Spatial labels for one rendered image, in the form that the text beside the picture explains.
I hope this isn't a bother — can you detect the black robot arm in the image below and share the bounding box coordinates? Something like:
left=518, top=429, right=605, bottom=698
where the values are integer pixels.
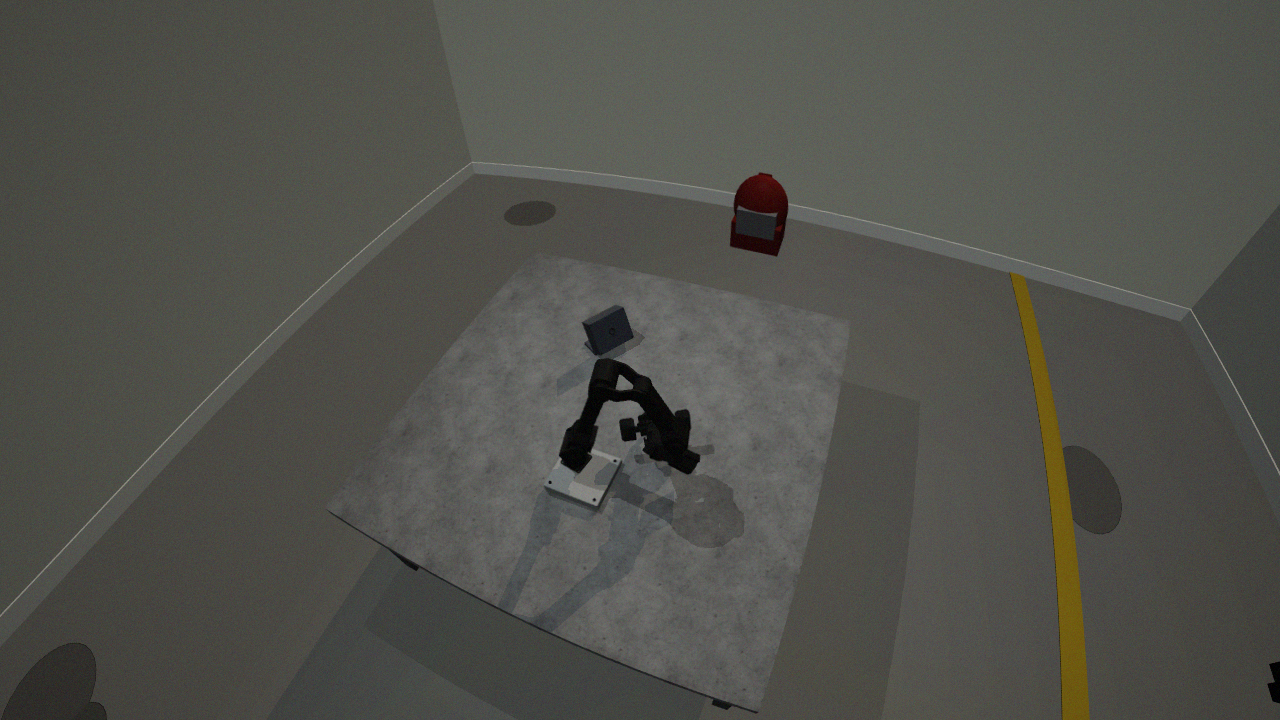
left=559, top=357, right=700, bottom=474

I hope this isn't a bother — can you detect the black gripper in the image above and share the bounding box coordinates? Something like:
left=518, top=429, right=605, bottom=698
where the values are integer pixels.
left=620, top=409, right=691, bottom=441

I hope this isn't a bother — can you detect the dark grey panel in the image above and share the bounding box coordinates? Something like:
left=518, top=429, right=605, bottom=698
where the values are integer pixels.
left=582, top=305, right=634, bottom=356

